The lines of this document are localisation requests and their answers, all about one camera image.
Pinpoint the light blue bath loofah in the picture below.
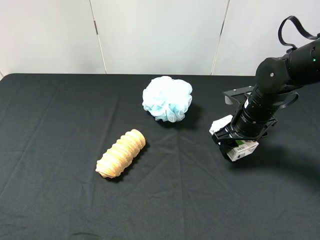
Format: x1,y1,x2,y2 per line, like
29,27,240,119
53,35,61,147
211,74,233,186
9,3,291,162
142,76,193,123

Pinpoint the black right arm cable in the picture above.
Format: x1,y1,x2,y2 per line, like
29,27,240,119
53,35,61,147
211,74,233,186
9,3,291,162
277,15,320,48

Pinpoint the black tablecloth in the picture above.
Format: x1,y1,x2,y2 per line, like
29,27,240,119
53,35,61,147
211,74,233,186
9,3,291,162
0,74,320,240

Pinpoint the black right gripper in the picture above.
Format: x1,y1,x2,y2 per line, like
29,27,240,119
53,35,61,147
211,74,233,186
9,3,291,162
211,116,277,160

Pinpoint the ridged orange bread loaf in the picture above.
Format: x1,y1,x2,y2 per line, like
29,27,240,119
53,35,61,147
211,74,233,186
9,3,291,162
95,129,146,179

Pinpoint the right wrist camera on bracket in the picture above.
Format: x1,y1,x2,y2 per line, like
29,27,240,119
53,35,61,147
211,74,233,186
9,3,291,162
222,85,254,105

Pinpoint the white blue milk carton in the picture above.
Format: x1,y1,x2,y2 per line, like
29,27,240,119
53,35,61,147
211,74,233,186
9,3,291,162
209,115,259,162

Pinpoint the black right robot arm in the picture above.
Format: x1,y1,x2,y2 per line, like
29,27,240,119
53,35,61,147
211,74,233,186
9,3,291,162
212,40,320,157

